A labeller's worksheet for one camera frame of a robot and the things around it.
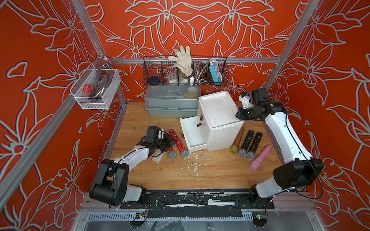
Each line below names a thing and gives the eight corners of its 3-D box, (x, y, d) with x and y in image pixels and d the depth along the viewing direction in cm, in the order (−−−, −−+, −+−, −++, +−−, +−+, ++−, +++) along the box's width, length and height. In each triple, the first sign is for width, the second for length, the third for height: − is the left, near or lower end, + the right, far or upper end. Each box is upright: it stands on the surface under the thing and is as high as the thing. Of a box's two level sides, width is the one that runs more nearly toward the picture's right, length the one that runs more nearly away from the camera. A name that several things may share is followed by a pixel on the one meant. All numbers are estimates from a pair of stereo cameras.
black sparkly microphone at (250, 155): (245, 157, 89) (246, 156, 87) (256, 132, 100) (257, 130, 98) (252, 161, 87) (253, 159, 85) (262, 135, 99) (263, 133, 97)
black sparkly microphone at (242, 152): (237, 155, 91) (238, 153, 88) (247, 130, 102) (248, 128, 100) (243, 158, 89) (245, 156, 87) (253, 133, 101) (255, 131, 99)
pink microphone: (254, 171, 83) (256, 170, 81) (248, 166, 85) (249, 165, 83) (273, 148, 93) (274, 147, 91) (267, 144, 95) (268, 143, 93)
